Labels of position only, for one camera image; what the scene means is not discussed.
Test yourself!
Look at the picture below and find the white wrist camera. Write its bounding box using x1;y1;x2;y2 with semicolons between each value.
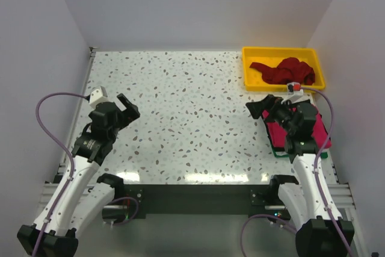
281;82;304;104
87;86;108;109

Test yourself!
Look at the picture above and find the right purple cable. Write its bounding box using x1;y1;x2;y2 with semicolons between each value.
240;85;356;257

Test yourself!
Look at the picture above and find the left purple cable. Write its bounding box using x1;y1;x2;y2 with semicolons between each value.
29;92;91;257

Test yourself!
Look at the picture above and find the yellow plastic tray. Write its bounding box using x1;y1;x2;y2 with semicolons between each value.
241;46;327;92

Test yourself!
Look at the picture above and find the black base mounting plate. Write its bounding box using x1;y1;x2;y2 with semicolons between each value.
125;184;291;221

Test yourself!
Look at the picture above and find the dark red t shirt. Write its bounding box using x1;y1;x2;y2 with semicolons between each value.
250;57;315;85

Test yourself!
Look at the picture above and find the aluminium frame rail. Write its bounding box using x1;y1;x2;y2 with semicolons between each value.
35;46;99;257

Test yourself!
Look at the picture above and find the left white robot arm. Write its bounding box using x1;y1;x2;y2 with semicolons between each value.
17;87;140;256

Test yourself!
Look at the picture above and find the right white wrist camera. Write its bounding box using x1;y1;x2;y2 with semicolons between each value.
281;82;304;104

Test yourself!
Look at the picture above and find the purple cable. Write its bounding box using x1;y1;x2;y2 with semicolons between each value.
29;92;91;257
240;85;356;257

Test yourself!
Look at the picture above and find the folded pink t shirt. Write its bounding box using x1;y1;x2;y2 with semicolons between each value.
261;100;332;151

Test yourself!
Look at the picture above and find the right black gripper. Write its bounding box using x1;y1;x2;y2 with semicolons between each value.
245;94;296;134

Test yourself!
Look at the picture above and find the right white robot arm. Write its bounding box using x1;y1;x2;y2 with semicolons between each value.
246;94;354;256

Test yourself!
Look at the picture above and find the folded green t shirt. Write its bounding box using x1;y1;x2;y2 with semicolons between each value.
271;144;328;159

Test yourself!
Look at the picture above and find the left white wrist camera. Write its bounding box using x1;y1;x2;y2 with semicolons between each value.
87;86;108;109

